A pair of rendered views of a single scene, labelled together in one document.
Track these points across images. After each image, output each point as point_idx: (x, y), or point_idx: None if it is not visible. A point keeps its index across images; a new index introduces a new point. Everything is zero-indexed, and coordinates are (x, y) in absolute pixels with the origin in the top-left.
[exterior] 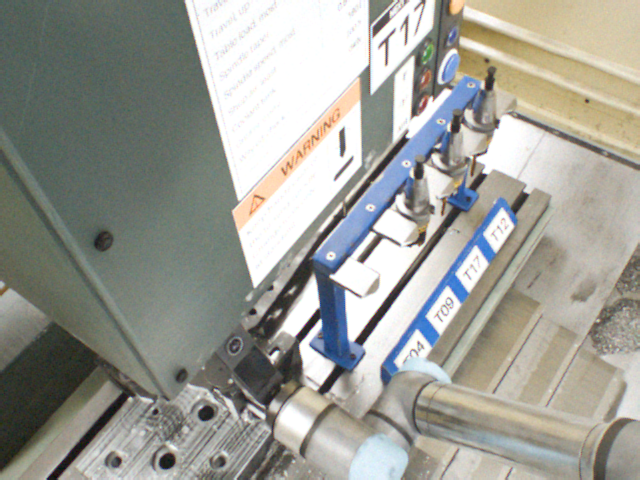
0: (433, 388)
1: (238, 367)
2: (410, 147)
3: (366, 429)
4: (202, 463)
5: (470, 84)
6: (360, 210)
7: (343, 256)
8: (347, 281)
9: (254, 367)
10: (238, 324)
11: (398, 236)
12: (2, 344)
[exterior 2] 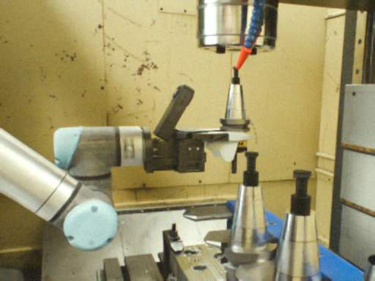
0: (70, 178)
1: (169, 104)
2: (345, 265)
3: (88, 134)
4: (205, 263)
5: None
6: (273, 219)
7: (233, 205)
8: (210, 208)
9: (166, 112)
10: (183, 85)
11: (220, 232)
12: (359, 248)
